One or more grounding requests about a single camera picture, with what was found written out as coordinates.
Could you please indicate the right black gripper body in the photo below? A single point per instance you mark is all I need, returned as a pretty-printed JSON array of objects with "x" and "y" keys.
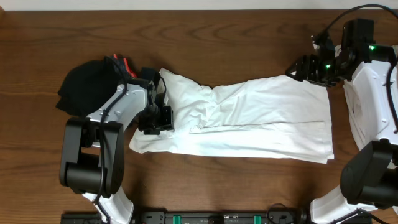
[{"x": 326, "y": 72}]

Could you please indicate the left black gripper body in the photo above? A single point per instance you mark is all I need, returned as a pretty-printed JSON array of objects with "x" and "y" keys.
[{"x": 166, "y": 118}]

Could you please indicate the white t-shirt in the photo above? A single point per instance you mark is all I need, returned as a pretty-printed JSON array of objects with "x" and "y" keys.
[{"x": 274, "y": 117}]

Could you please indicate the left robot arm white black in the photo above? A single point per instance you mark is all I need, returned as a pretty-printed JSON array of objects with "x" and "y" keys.
[{"x": 92, "y": 162}]

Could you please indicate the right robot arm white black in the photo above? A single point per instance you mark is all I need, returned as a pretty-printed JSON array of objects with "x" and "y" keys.
[{"x": 368, "y": 181}]

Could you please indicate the black folded garment red trim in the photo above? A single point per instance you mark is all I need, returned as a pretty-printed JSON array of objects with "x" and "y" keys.
[{"x": 89, "y": 86}]

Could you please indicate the grey beige garment pile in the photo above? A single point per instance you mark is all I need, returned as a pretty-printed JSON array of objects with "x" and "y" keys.
[{"x": 395, "y": 47}]

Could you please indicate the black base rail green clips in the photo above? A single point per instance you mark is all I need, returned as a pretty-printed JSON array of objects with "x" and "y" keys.
[{"x": 275, "y": 216}]

